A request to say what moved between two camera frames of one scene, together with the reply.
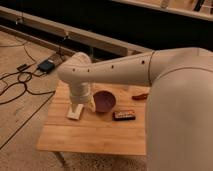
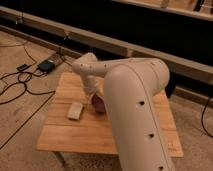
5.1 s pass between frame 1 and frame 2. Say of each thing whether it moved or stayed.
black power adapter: stayed
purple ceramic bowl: stayed
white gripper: moved
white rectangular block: stayed
